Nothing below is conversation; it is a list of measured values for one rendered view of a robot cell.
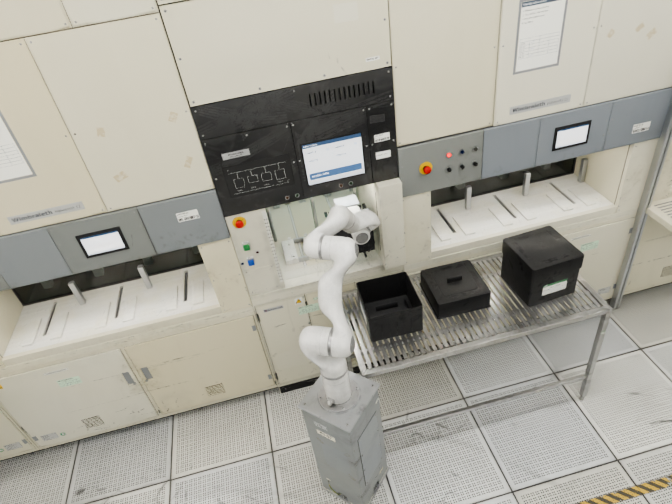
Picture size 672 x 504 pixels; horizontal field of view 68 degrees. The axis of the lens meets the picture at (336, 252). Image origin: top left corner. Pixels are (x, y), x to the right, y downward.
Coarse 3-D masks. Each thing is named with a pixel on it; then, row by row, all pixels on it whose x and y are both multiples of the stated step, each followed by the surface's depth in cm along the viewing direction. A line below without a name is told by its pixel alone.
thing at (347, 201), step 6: (336, 198) 266; (342, 198) 266; (348, 198) 265; (354, 198) 264; (336, 204) 262; (342, 204) 261; (348, 204) 260; (354, 204) 260; (336, 234) 261; (342, 234) 262; (348, 234) 263; (372, 234) 266; (372, 240) 268; (360, 246) 269; (366, 246) 270; (372, 246) 271; (360, 252) 271
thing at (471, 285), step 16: (432, 272) 272; (448, 272) 270; (464, 272) 268; (432, 288) 262; (448, 288) 260; (464, 288) 259; (480, 288) 257; (432, 304) 263; (448, 304) 253; (464, 304) 255; (480, 304) 258
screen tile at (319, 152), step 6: (312, 150) 230; (318, 150) 231; (324, 150) 232; (330, 150) 233; (306, 156) 232; (312, 156) 232; (318, 156) 233; (330, 156) 234; (318, 162) 235; (324, 162) 235; (330, 162) 236; (312, 168) 236; (318, 168) 237
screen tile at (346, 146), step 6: (336, 144) 231; (342, 144) 232; (348, 144) 233; (336, 150) 233; (342, 150) 234; (348, 150) 235; (354, 150) 235; (342, 156) 236; (348, 156) 236; (354, 156) 237; (360, 156) 238; (336, 162) 237; (342, 162) 238; (348, 162) 238
